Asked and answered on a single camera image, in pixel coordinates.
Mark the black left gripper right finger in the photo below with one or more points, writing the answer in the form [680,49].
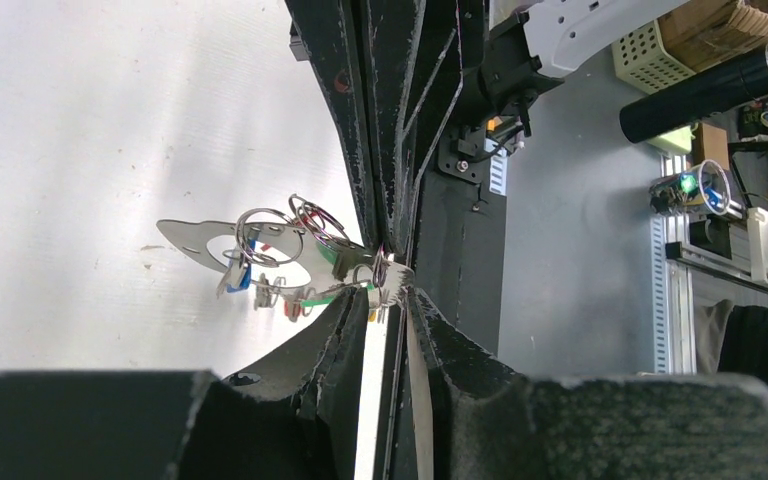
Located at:
[479,406]

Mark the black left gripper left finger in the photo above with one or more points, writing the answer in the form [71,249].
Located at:
[301,401]

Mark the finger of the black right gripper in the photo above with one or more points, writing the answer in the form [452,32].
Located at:
[416,55]
[327,33]

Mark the green tag with key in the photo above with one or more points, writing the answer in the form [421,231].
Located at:
[332,268]

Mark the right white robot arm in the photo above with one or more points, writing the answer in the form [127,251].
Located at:
[535,48]

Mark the blue key tag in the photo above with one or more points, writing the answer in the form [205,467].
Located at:
[237,276]

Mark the cream perforated basket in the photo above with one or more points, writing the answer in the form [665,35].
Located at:
[641,60]

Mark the black cylinder tube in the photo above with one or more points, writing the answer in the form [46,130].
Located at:
[730,84]

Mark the cardboard box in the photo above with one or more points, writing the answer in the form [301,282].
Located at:
[701,34]

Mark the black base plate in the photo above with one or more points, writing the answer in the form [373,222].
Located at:
[460,237]

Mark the right white cable duct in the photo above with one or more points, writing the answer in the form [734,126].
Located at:
[498,168]

